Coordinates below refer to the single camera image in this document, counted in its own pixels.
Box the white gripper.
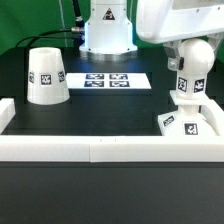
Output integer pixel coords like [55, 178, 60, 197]
[136, 0, 224, 71]

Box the white lamp bulb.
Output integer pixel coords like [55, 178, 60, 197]
[176, 39, 215, 100]

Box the white lamp base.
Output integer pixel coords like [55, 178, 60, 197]
[158, 90, 217, 137]

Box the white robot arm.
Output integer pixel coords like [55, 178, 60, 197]
[80, 0, 224, 71]

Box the white lamp shade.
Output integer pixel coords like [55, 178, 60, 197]
[27, 47, 70, 105]

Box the white right fence bar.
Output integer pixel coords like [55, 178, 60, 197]
[201, 100, 224, 137]

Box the white fence bar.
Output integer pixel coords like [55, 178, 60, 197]
[0, 98, 16, 135]
[201, 100, 224, 137]
[0, 135, 224, 163]

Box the white marker sheet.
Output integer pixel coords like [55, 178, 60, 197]
[66, 73, 151, 89]

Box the white front fence bar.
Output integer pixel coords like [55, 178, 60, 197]
[0, 135, 224, 163]

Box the white left fence bar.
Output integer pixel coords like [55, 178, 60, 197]
[0, 98, 16, 135]

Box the black cable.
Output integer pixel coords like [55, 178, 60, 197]
[15, 27, 84, 48]

